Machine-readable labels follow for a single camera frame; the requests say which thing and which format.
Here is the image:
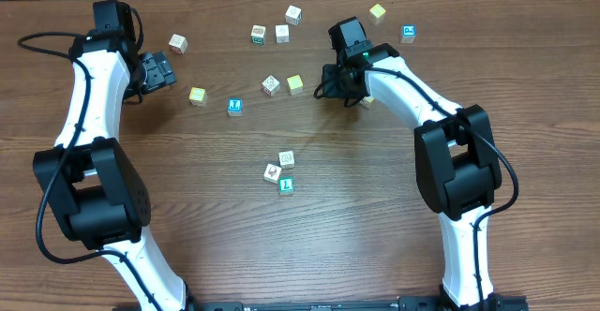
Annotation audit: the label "yellow framed block left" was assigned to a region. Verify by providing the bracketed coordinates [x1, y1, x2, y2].
[188, 87, 207, 106]

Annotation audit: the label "blue block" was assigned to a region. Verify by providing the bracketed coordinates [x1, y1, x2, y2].
[227, 97, 243, 116]
[400, 24, 416, 44]
[278, 151, 295, 169]

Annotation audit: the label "white block top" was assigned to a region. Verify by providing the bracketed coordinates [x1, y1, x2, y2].
[285, 5, 302, 26]

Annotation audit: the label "green sided block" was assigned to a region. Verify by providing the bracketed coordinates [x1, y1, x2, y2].
[250, 25, 266, 45]

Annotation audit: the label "white block red sides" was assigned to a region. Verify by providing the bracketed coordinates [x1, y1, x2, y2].
[262, 75, 280, 96]

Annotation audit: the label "yellow top block centre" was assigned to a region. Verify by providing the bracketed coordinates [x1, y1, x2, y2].
[287, 75, 304, 96]

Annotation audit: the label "white block red side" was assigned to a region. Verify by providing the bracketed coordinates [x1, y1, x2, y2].
[169, 34, 188, 54]

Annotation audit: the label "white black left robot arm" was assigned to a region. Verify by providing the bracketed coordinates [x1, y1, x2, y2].
[33, 0, 197, 310]

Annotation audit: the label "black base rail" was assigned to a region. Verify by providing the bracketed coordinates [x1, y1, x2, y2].
[185, 296, 530, 311]

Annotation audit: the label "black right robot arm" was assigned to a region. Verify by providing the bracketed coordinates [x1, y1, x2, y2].
[314, 17, 502, 310]

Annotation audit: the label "acorn wooden block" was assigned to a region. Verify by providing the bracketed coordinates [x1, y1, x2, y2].
[263, 164, 282, 184]

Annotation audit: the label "yellow block top right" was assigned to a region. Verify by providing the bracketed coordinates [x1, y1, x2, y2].
[368, 4, 386, 25]

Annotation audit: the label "green top block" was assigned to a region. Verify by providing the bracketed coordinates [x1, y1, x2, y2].
[278, 177, 294, 196]

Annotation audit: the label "blue top block right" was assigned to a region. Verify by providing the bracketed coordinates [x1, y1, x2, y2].
[400, 24, 416, 44]

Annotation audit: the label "yellow block lower right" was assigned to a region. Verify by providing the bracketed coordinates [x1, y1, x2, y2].
[360, 96, 374, 108]

